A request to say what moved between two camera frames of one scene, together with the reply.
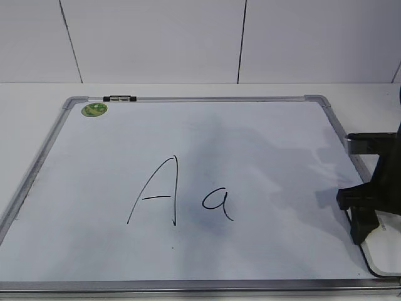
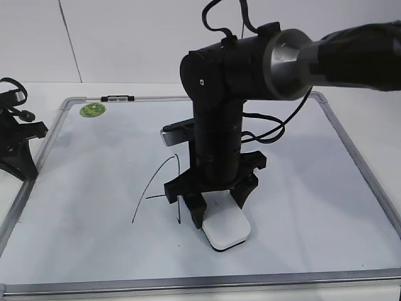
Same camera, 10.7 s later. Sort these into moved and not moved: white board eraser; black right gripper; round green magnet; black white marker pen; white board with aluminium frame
Moved: white board eraser; black right gripper
Not moved: round green magnet; white board with aluminium frame; black white marker pen
